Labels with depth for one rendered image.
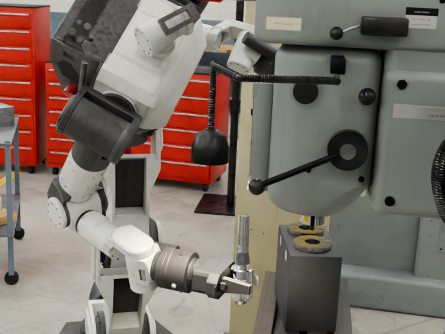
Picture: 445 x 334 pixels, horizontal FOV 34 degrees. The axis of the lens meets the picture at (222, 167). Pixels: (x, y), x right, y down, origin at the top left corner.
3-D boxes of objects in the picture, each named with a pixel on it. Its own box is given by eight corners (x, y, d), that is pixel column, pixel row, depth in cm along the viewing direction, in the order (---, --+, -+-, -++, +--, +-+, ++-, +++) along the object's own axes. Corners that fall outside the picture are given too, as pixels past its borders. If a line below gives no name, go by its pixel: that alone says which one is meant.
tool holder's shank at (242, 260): (243, 271, 148) (245, 219, 146) (231, 267, 150) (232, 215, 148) (252, 266, 151) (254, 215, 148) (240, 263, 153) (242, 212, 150)
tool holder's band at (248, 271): (244, 278, 148) (244, 273, 147) (226, 272, 151) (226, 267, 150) (257, 271, 151) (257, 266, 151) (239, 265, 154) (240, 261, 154)
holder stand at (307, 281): (284, 331, 169) (290, 250, 164) (273, 291, 190) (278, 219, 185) (336, 332, 170) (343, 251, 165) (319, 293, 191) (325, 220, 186)
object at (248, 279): (243, 303, 149) (244, 278, 148) (225, 296, 152) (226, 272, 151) (256, 295, 153) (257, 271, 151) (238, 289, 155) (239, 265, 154)
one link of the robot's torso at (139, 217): (93, 260, 210) (92, 98, 203) (153, 257, 214) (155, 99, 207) (98, 276, 195) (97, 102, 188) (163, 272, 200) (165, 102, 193)
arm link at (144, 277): (164, 265, 151) (116, 256, 154) (169, 304, 156) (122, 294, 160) (185, 233, 160) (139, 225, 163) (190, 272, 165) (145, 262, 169)
